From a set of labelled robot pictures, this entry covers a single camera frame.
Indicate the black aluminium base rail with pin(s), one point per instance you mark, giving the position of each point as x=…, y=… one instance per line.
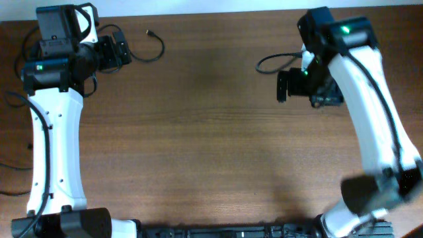
x=264, y=230

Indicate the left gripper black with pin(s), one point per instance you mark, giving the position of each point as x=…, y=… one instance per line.
x=103, y=48

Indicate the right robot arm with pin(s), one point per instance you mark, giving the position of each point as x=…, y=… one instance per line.
x=341, y=63

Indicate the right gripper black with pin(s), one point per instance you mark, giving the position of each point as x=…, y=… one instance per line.
x=326, y=94

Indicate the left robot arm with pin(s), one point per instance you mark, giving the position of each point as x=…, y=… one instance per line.
x=54, y=74

